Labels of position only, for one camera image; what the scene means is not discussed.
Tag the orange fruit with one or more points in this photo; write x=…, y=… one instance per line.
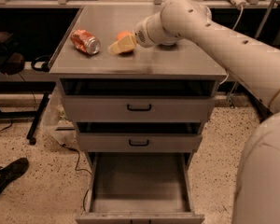
x=125, y=41

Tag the black stand leg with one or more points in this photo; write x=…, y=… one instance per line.
x=35, y=115

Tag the grey top drawer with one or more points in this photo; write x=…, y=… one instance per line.
x=138, y=100

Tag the dark bag on shelf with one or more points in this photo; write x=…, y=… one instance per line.
x=14, y=65

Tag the dark brown shoe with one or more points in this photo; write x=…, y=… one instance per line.
x=12, y=172

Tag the grey middle drawer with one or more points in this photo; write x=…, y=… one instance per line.
x=138, y=137

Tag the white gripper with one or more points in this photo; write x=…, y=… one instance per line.
x=142, y=34

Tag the grey drawer cabinet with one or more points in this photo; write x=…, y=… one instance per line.
x=183, y=60

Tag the black headphones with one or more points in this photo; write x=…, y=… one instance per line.
x=41, y=63

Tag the metal diagonal pole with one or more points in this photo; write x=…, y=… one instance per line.
x=235, y=85

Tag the grey open bottom drawer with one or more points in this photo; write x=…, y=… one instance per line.
x=139, y=188

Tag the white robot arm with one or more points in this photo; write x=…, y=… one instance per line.
x=257, y=67

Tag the crushed orange soda can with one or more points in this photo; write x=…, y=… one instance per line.
x=85, y=41

